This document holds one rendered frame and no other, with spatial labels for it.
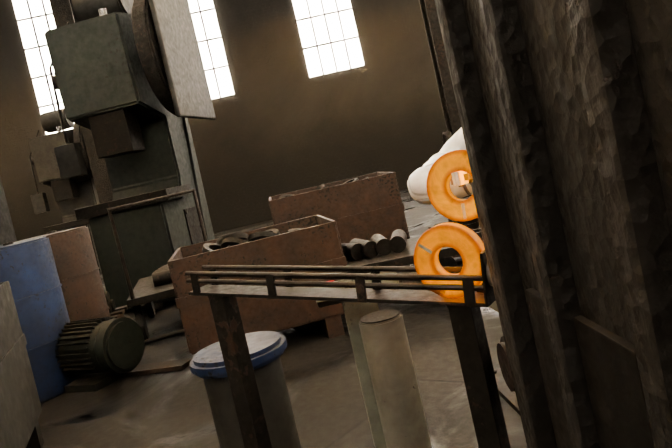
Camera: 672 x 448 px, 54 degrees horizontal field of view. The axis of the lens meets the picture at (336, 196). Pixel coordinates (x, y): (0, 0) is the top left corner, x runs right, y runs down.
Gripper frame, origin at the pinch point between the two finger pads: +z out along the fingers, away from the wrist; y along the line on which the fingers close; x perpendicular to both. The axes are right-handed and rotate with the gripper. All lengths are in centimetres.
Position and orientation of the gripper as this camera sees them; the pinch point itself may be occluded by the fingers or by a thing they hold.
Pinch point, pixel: (460, 178)
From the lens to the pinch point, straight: 143.7
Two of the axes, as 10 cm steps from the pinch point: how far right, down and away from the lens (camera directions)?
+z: -4.5, 0.9, -8.9
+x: -2.0, -9.8, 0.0
